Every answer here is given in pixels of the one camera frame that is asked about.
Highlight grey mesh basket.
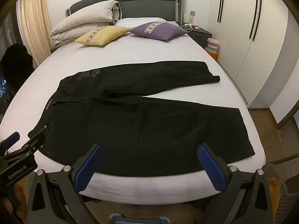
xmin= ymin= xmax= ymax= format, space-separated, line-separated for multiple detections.
xmin=263 ymin=162 xmax=295 ymax=224

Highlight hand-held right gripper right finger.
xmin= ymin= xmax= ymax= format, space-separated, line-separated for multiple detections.
xmin=196 ymin=142 xmax=274 ymax=224

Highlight striped white bucket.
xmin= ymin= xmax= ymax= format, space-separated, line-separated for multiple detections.
xmin=207 ymin=38 xmax=220 ymax=54

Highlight white pillow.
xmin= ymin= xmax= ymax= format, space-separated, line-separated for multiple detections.
xmin=115 ymin=17 xmax=180 ymax=28

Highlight bed with white sheet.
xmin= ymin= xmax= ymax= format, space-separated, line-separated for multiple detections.
xmin=0 ymin=16 xmax=267 ymax=206

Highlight beige curtain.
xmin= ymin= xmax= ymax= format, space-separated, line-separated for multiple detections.
xmin=21 ymin=0 xmax=52 ymax=68

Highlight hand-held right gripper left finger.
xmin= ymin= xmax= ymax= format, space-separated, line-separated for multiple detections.
xmin=27 ymin=143 xmax=103 ymax=224

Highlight dark grey nightstand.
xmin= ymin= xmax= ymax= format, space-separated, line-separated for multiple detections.
xmin=182 ymin=25 xmax=212 ymax=47

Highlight white wardrobe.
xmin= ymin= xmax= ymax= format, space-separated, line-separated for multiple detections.
xmin=208 ymin=0 xmax=299 ymax=109

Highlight black hanging garment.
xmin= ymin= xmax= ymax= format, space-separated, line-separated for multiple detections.
xmin=0 ymin=43 xmax=35 ymax=94

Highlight grey padded headboard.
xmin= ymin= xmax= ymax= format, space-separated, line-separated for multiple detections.
xmin=65 ymin=0 xmax=185 ymax=27

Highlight yellow cushion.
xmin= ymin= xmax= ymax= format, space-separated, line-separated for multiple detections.
xmin=75 ymin=26 xmax=131 ymax=46

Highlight white pillows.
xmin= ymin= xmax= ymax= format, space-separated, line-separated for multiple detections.
xmin=50 ymin=0 xmax=123 ymax=46

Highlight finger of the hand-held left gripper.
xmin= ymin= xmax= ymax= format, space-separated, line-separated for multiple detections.
xmin=22 ymin=121 xmax=53 ymax=155
xmin=0 ymin=132 xmax=20 ymax=150

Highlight black pants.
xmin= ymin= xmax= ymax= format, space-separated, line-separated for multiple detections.
xmin=35 ymin=61 xmax=255 ymax=177

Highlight purple cushion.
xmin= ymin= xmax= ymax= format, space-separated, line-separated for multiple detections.
xmin=129 ymin=21 xmax=189 ymax=42

